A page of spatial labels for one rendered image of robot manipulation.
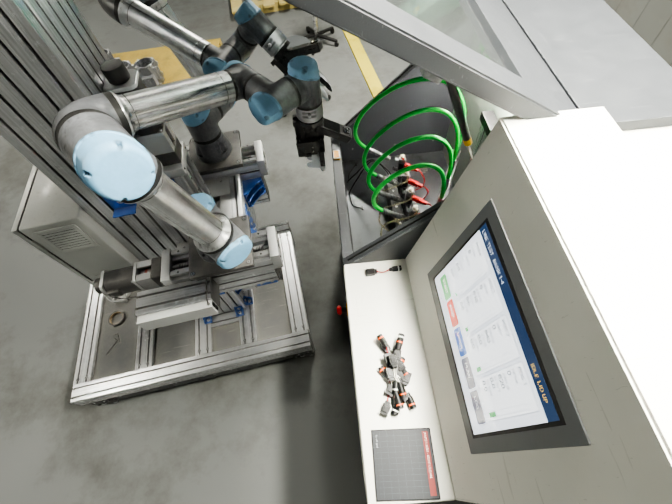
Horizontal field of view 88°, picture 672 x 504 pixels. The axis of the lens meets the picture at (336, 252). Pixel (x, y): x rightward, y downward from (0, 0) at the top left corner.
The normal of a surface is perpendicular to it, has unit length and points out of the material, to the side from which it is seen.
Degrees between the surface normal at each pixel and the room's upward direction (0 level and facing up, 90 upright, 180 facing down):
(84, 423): 0
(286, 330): 0
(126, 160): 83
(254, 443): 0
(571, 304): 76
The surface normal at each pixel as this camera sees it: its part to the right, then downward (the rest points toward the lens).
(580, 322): -0.98, -0.03
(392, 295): -0.07, -0.52
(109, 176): 0.65, 0.54
